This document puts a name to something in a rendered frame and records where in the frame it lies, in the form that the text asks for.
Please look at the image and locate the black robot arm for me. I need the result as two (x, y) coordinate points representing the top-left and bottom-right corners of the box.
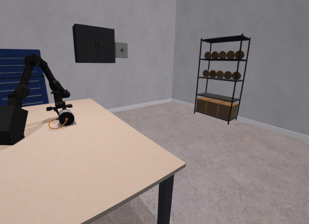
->
(7, 54), (70, 109)

